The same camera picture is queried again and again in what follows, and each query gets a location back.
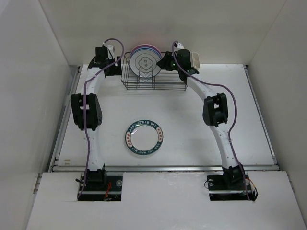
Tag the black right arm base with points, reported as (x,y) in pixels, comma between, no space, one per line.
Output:
(222,189)

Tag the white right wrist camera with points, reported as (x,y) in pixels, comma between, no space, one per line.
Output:
(177,46)

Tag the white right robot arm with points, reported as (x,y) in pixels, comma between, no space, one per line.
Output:
(215,108)

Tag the metal wire dish rack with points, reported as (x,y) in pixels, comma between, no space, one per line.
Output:
(165,80)

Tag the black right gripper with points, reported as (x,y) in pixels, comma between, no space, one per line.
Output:
(164,63)

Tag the metal table edge rail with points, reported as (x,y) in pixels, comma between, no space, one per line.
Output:
(274,167)

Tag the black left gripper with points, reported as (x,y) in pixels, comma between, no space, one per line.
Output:
(116,70)

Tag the green rimmed white plate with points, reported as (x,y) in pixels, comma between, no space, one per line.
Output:
(144,137)

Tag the pink plate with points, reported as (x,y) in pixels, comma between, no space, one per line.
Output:
(145,46)

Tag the blue plate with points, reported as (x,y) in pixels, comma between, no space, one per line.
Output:
(147,51)

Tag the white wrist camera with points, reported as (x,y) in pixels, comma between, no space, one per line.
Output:
(110,50)
(177,46)

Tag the purple plate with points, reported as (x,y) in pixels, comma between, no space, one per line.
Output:
(146,48)

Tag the white cutlery holder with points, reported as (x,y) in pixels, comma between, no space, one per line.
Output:
(195,60)

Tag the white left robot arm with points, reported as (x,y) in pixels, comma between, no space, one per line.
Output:
(86,110)

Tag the white plate grey flower outline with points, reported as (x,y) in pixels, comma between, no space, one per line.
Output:
(144,66)

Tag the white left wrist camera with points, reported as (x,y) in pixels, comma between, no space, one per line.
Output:
(110,50)

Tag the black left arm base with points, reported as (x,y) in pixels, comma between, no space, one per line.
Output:
(100,186)

